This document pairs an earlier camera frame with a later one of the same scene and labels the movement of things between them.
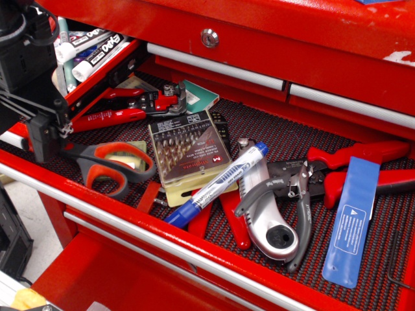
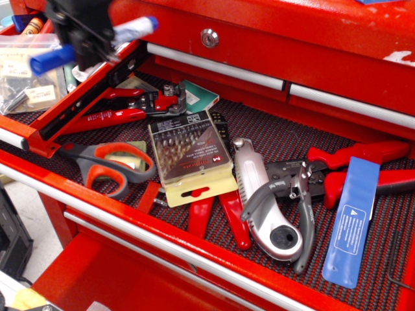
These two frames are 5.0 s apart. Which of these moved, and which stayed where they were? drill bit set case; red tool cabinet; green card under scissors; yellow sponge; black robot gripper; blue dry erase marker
Moved: blue dry erase marker; black robot gripper
Stayed: yellow sponge; drill bit set case; green card under scissors; red tool cabinet
